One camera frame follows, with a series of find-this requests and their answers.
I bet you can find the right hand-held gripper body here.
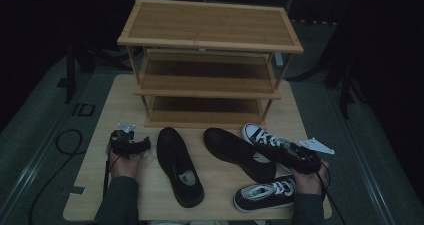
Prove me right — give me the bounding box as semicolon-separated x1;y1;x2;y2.
281;137;336;176

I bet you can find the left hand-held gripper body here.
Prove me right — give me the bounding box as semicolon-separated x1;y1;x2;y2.
108;122;141;160

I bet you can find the black slip-on shoe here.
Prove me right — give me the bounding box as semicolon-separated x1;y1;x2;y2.
203;127;278;184
156;127;205;209

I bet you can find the black white canvas sneaker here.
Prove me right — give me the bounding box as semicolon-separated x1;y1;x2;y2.
241;123;294;174
233;174;298;213

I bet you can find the wooden three-tier shoe rack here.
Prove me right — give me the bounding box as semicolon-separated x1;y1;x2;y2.
117;0;304;130

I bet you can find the person's left hand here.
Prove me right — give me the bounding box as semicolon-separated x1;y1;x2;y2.
109;149;147;180

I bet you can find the person's right hand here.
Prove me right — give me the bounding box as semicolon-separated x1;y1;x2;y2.
290;159;330;196

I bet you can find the black metal stand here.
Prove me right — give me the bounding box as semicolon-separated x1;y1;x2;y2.
324;51;368;120
64;41;98;105

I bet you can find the grey metal stand leg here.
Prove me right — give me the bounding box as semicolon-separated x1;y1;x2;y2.
274;51;285;69

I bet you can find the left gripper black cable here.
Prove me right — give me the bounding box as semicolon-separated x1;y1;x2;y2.
102;151;118;199

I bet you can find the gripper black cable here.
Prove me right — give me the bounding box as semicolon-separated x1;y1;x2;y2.
314;161;348;225
102;151;118;199

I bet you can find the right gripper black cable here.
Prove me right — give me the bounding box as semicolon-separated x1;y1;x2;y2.
314;161;348;225

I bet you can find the black floor cable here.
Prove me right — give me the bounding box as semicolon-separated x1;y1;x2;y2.
28;128;84;225

